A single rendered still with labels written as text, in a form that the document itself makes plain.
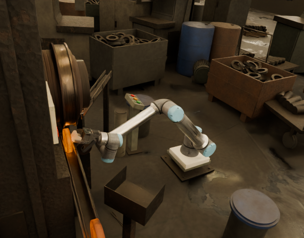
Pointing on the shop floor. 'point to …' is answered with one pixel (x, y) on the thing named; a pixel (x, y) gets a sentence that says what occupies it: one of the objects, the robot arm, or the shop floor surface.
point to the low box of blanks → (247, 84)
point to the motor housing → (85, 159)
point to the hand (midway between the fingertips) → (67, 138)
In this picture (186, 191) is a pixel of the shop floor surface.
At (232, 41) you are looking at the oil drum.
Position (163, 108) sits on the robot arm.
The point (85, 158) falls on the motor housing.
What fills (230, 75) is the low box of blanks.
